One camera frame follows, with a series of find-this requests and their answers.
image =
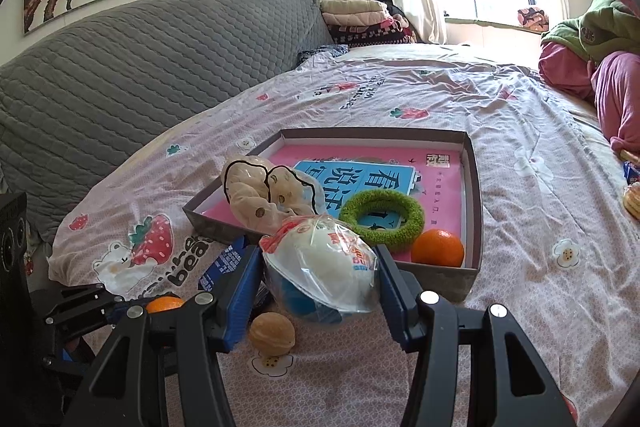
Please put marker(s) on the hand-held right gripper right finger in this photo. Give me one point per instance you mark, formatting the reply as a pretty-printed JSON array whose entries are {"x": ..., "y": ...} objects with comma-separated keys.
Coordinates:
[{"x": 392, "y": 302}]

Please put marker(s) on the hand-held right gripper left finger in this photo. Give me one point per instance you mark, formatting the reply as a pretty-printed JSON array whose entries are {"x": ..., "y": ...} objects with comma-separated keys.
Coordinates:
[{"x": 237, "y": 302}]

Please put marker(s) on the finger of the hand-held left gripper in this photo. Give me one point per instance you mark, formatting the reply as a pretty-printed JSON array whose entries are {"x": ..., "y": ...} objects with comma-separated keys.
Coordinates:
[
  {"x": 65, "y": 364},
  {"x": 80, "y": 304}
]

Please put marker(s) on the walnut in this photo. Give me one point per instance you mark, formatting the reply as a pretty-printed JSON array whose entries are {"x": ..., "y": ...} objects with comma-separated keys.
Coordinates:
[{"x": 272, "y": 333}]

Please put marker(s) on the orange mandarin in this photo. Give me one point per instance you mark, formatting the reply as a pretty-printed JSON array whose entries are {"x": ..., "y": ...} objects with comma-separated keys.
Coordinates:
[
  {"x": 165, "y": 304},
  {"x": 437, "y": 249}
]

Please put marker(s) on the grey cardboard box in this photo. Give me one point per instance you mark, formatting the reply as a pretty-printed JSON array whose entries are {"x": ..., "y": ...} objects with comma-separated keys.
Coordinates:
[{"x": 465, "y": 279}]

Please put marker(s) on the white red-label pudding cup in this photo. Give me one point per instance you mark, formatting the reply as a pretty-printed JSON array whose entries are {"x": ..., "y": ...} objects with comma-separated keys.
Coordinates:
[{"x": 320, "y": 262}]

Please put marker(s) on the beige black-edged hair scrunchie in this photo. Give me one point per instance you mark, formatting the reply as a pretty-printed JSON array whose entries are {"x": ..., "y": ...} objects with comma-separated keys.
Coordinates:
[{"x": 255, "y": 202}]

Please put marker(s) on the pink and blue book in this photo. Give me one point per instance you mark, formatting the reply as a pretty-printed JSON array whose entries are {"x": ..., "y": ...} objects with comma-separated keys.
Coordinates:
[{"x": 445, "y": 197}]

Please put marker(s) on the grey quilted headboard cover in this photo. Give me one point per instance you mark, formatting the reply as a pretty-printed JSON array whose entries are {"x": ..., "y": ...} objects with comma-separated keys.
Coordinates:
[{"x": 125, "y": 72}]

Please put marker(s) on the dark blue patterned cloth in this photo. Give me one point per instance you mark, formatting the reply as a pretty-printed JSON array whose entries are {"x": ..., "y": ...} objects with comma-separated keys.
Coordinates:
[{"x": 320, "y": 54}]

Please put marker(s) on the yellow snack packet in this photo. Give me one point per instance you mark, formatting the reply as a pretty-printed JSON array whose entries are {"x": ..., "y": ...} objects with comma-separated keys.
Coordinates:
[{"x": 632, "y": 202}]

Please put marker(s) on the dark patterned folded blanket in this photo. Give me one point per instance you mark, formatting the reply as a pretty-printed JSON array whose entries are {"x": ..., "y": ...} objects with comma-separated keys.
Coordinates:
[{"x": 370, "y": 36}]

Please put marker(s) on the small blue snack packet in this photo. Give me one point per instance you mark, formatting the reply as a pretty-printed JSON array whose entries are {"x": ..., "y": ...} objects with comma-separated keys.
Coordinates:
[{"x": 631, "y": 172}]

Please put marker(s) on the pink folded blanket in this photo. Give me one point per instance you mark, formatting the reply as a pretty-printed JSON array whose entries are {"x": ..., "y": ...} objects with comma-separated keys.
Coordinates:
[{"x": 355, "y": 19}]

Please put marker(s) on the black clothing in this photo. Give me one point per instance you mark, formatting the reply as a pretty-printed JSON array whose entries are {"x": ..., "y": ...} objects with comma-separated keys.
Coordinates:
[{"x": 390, "y": 4}]

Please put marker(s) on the cream folded blanket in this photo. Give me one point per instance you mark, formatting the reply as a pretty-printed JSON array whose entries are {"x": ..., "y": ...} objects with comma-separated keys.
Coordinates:
[{"x": 350, "y": 6}]

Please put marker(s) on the magenta fleece clothes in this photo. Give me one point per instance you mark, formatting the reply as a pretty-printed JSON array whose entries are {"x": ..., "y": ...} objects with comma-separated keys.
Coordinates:
[{"x": 620, "y": 92}]

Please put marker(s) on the folded cloth on windowsill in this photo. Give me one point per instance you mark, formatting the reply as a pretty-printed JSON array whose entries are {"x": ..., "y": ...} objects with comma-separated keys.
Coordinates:
[{"x": 532, "y": 19}]

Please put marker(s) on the green garment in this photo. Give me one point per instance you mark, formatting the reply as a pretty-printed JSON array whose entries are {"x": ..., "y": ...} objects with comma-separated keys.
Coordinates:
[{"x": 595, "y": 27}]

